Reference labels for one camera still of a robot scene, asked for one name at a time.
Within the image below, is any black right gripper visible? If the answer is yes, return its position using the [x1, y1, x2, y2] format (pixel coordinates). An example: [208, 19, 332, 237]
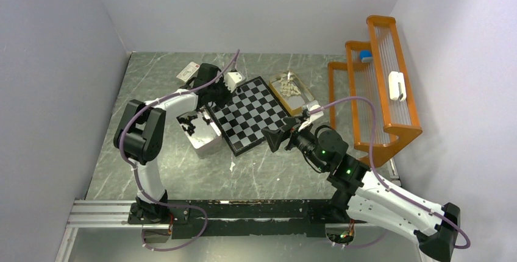
[262, 115, 327, 171]

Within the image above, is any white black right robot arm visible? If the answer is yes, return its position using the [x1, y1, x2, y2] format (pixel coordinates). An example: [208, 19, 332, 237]
[262, 117, 460, 261]

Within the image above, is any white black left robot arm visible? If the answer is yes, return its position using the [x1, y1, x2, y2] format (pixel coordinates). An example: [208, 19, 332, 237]
[113, 63, 244, 223]

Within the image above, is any white chess pieces pile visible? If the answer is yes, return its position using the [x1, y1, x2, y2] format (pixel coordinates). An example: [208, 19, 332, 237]
[279, 72, 301, 97]

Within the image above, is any black chess pieces pile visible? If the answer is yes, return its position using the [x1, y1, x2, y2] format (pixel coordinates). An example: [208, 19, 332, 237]
[177, 112, 212, 136]

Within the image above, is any yellow tray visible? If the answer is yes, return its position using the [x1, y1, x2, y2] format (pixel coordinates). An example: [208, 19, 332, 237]
[269, 71, 315, 116]

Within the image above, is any black white chessboard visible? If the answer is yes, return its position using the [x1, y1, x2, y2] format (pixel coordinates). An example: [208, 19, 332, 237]
[208, 76, 288, 157]

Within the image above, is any white red card box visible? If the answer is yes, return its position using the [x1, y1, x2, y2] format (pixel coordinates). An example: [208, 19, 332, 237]
[176, 62, 200, 83]

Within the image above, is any pink metal tin box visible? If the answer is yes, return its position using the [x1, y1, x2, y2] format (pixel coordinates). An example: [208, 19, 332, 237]
[181, 108, 223, 158]

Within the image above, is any orange wooden rack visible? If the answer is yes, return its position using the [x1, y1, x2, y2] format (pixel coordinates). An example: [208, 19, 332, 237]
[327, 15, 423, 168]

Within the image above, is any blue round object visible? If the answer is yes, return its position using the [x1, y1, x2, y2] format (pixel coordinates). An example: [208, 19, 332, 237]
[359, 50, 373, 63]

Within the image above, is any white plastic clip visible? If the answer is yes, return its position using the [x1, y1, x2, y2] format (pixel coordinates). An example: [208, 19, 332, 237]
[388, 71, 407, 102]

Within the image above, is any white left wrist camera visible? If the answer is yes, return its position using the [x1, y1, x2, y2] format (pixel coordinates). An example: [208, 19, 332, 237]
[224, 71, 245, 93]

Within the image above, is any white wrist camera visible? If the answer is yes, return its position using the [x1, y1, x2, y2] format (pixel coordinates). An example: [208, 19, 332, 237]
[299, 101, 324, 130]
[224, 71, 245, 93]

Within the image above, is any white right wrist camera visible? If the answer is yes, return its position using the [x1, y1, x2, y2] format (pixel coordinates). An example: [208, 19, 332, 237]
[299, 101, 324, 130]

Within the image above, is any black mounting rail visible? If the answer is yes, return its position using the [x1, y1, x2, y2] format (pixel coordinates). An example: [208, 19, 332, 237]
[127, 199, 350, 239]

